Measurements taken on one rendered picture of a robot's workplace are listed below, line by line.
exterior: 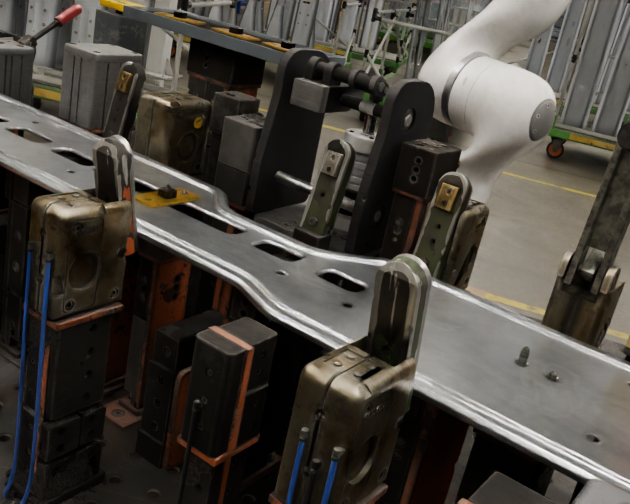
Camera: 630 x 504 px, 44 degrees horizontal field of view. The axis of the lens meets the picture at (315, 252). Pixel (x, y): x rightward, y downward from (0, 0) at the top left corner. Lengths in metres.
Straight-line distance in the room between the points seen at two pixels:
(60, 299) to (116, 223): 0.09
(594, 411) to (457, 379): 0.12
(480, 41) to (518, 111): 0.16
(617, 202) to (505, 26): 0.51
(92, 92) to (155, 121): 0.14
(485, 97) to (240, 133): 0.37
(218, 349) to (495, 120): 0.67
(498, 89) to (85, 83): 0.61
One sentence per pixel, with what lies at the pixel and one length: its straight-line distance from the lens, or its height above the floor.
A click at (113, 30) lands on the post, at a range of 1.47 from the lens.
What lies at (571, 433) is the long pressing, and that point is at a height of 1.00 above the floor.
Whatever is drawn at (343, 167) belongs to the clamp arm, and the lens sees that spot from 0.95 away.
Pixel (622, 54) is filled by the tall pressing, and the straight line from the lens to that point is 7.68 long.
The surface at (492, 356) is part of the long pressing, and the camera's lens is 0.74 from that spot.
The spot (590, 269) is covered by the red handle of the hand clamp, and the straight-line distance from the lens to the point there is 0.84.
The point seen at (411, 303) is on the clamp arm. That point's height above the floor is 1.09.
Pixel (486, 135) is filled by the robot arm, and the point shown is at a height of 1.11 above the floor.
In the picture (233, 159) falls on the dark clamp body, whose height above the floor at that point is 1.02.
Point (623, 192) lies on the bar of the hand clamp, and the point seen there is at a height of 1.15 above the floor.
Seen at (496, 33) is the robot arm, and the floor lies 1.25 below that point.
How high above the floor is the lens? 1.31
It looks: 21 degrees down
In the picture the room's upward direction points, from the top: 12 degrees clockwise
